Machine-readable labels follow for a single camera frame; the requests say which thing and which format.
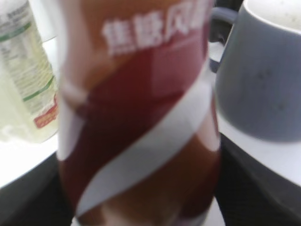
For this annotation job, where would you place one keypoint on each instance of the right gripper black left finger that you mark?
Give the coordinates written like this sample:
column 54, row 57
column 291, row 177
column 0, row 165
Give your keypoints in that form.
column 36, row 199

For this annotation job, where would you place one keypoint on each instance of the pale yellow drink bottle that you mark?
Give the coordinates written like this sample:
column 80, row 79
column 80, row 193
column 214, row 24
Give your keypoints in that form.
column 28, row 87

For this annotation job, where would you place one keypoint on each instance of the dark grey mug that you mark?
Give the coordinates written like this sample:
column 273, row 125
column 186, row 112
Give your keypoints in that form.
column 258, row 79

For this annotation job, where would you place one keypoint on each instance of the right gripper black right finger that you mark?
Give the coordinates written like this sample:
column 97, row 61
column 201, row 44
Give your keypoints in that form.
column 250, row 194

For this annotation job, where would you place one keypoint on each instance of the brown coffee bottle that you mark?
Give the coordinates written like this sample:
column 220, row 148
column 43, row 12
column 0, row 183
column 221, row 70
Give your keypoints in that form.
column 138, row 136

